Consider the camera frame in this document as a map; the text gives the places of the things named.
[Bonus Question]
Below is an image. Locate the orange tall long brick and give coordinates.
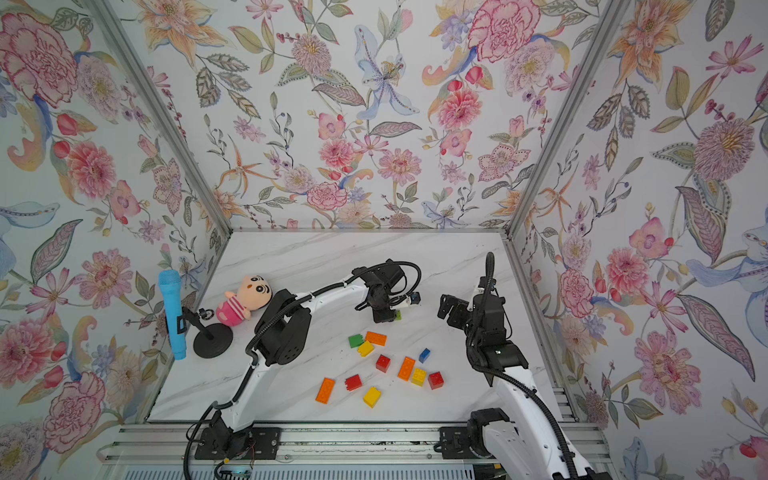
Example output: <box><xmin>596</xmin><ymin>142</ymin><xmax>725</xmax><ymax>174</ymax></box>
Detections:
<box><xmin>397</xmin><ymin>357</ymin><xmax>415</xmax><ymax>381</ymax></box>

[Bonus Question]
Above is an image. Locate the dark green square brick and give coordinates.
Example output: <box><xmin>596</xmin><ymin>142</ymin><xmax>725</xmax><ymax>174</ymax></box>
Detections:
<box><xmin>348</xmin><ymin>334</ymin><xmax>365</xmax><ymax>348</ymax></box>

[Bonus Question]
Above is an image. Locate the orange flat brick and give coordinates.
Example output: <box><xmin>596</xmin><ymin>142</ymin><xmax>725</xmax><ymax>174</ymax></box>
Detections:
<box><xmin>315</xmin><ymin>378</ymin><xmax>336</xmax><ymax>404</ymax></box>

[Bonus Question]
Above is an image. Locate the red square brick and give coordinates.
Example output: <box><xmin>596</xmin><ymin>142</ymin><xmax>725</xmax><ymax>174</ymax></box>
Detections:
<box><xmin>427</xmin><ymin>372</ymin><xmax>444</xmax><ymax>390</ymax></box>
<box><xmin>375</xmin><ymin>355</ymin><xmax>391</xmax><ymax>373</ymax></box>

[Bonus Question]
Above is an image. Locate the yellow brick near green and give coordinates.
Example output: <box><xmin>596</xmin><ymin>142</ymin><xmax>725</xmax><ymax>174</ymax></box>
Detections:
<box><xmin>357</xmin><ymin>341</ymin><xmax>374</xmax><ymax>358</ymax></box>

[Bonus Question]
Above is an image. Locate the red square brick centre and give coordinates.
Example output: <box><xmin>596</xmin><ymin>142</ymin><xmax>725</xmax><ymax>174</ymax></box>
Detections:
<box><xmin>375</xmin><ymin>355</ymin><xmax>391</xmax><ymax>373</ymax></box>

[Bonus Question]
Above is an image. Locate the yellow brick front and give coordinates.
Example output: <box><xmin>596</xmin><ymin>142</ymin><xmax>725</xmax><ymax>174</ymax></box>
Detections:
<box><xmin>363</xmin><ymin>387</ymin><xmax>382</xmax><ymax>408</ymax></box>

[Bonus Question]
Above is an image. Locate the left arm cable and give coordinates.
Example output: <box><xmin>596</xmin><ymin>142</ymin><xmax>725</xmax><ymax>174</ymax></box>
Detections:
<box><xmin>182</xmin><ymin>260</ymin><xmax>423</xmax><ymax>480</ymax></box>

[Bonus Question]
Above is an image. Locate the plush doll pink dress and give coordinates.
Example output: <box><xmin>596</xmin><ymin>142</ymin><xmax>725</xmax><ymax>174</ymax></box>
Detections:
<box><xmin>215</xmin><ymin>276</ymin><xmax>272</xmax><ymax>327</ymax></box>

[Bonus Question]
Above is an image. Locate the blue small brick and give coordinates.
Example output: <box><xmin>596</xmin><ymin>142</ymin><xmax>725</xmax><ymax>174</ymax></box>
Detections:
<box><xmin>418</xmin><ymin>348</ymin><xmax>431</xmax><ymax>363</ymax></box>

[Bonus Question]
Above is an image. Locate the red square brick right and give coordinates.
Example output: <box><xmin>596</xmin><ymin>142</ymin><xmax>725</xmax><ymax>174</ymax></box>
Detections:
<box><xmin>427</xmin><ymin>372</ymin><xmax>444</xmax><ymax>390</ymax></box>

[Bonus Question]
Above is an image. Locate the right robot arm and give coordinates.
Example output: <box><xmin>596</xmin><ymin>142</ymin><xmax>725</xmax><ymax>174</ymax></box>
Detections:
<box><xmin>437</xmin><ymin>291</ymin><xmax>605</xmax><ymax>479</ymax></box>

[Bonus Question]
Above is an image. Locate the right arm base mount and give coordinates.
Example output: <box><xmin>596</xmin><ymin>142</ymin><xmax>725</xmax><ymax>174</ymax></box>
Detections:
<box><xmin>433</xmin><ymin>426</ymin><xmax>493</xmax><ymax>460</ymax></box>

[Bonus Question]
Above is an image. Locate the yellow square brick right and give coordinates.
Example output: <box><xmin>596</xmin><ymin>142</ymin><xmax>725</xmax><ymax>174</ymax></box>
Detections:
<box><xmin>410</xmin><ymin>368</ymin><xmax>427</xmax><ymax>386</ymax></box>

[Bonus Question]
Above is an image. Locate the orange brick near green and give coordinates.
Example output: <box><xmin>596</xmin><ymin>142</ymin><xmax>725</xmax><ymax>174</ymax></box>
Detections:
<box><xmin>365</xmin><ymin>331</ymin><xmax>387</xmax><ymax>346</ymax></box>

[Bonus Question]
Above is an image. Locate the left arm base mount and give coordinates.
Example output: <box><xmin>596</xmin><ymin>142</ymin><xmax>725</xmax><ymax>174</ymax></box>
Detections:
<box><xmin>194</xmin><ymin>427</ymin><xmax>282</xmax><ymax>460</ymax></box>

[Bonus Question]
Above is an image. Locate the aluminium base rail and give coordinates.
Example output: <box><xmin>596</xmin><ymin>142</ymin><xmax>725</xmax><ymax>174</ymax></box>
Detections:
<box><xmin>95</xmin><ymin>421</ymin><xmax>613</xmax><ymax>466</ymax></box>

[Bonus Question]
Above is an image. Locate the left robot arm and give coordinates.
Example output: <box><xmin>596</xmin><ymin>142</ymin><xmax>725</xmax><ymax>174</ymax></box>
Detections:
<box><xmin>211</xmin><ymin>259</ymin><xmax>422</xmax><ymax>432</ymax></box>

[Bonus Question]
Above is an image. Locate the red long brick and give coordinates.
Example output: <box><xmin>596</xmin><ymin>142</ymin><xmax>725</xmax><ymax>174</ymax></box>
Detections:
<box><xmin>345</xmin><ymin>374</ymin><xmax>363</xmax><ymax>391</ymax></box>

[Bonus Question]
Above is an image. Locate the blue toy microphone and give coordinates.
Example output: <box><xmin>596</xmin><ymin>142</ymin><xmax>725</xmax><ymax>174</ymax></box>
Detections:
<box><xmin>157</xmin><ymin>270</ymin><xmax>186</xmax><ymax>361</ymax></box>

